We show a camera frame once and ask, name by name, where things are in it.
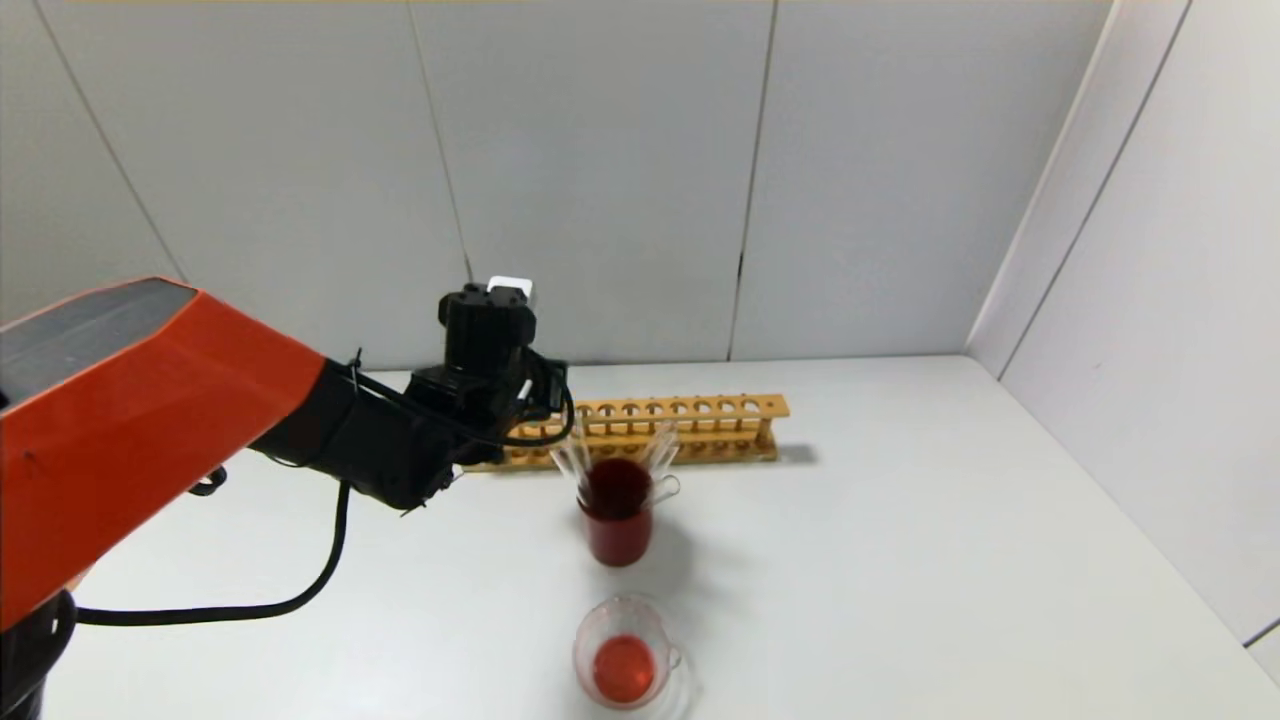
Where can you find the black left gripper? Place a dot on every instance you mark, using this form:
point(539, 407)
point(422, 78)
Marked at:
point(485, 340)

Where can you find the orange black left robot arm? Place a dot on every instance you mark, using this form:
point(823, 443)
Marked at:
point(120, 420)

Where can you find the empty glass test tube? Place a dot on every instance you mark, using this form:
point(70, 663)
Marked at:
point(660, 445)
point(578, 440)
point(668, 458)
point(668, 489)

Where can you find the wooden test tube rack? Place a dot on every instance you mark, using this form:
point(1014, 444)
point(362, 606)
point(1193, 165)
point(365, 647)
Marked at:
point(720, 430)

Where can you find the red plastic cup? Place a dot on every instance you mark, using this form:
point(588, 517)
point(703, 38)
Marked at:
point(618, 535)

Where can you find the clear glass beaker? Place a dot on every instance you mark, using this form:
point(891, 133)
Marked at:
point(628, 665)

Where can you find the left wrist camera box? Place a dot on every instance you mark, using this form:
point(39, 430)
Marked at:
point(512, 286)

